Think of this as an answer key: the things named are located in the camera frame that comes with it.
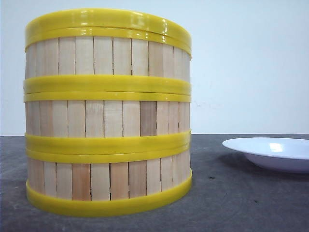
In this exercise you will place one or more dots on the woven bamboo steamer lid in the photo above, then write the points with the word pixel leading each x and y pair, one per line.
pixel 107 22

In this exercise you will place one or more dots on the front bamboo steamer basket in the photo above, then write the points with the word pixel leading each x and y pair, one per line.
pixel 107 189

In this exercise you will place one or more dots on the white plate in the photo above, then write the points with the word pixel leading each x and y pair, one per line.
pixel 280 154

